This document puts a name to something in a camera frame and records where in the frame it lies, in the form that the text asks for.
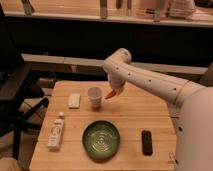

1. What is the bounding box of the white tube bottle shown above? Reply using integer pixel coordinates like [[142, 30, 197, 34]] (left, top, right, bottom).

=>
[[47, 112, 64, 151]]

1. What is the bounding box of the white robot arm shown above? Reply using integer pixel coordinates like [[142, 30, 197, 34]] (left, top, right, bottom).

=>
[[102, 48, 213, 171]]

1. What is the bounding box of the wooden bench rail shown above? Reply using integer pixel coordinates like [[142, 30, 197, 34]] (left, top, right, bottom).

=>
[[22, 54, 208, 75]]

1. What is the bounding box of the white rectangular block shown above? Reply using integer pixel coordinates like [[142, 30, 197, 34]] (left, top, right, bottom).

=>
[[68, 93, 80, 109]]

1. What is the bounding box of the black chair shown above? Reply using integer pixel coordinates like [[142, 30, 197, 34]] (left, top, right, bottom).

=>
[[0, 4, 49, 159]]

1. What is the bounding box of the orange pepper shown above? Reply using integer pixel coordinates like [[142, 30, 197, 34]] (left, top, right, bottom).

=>
[[105, 90, 116, 99]]

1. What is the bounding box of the green ceramic plate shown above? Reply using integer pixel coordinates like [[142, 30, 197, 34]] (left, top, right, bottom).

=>
[[82, 120, 120, 160]]

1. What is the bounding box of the black rectangular remote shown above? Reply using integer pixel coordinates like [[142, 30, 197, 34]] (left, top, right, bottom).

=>
[[142, 130, 153, 156]]

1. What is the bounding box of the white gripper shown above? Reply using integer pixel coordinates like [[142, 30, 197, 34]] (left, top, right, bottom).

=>
[[108, 75, 125, 94]]

